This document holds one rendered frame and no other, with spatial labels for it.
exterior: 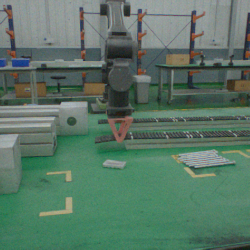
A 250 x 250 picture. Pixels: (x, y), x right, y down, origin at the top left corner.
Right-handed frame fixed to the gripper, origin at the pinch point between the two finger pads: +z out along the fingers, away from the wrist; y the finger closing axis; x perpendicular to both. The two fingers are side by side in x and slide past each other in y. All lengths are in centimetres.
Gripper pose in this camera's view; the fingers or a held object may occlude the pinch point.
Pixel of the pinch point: (119, 136)
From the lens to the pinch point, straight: 80.4
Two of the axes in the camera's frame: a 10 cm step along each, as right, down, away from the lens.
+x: 9.9, -0.3, 1.1
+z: 0.0, 9.6, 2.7
